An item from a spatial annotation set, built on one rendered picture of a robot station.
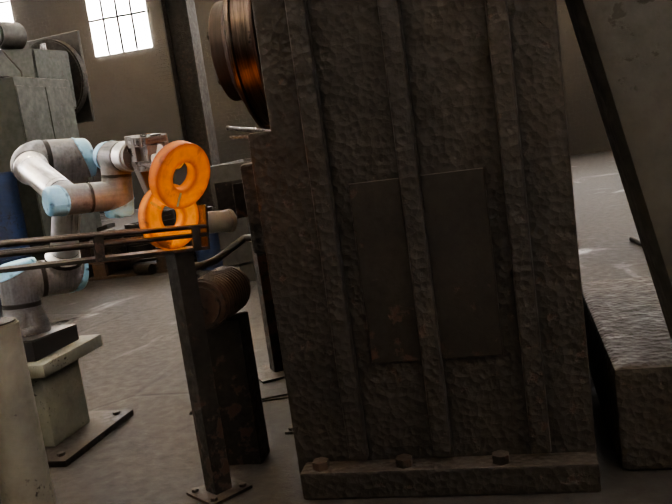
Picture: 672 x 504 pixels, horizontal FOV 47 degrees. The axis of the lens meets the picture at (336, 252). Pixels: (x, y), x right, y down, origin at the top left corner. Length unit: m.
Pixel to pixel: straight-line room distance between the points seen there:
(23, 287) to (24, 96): 3.34
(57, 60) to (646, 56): 9.07
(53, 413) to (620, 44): 1.89
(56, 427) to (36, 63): 7.75
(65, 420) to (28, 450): 0.62
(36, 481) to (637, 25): 1.67
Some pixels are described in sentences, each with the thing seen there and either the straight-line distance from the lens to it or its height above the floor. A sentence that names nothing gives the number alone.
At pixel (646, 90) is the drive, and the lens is 1.71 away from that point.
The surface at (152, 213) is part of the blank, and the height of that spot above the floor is 0.72.
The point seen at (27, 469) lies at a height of 0.17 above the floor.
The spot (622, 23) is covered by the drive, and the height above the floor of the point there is 0.98.
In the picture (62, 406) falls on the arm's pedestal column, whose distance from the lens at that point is 2.61.
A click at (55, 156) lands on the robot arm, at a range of 2.36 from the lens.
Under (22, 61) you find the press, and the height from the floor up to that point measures 2.15.
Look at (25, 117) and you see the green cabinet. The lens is 5.75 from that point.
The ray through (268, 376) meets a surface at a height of 0.01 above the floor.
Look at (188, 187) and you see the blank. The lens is 1.82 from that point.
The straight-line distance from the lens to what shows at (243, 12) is 2.09.
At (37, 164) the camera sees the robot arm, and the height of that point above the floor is 0.87.
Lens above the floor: 0.85
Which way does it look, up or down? 9 degrees down
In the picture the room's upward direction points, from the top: 8 degrees counter-clockwise
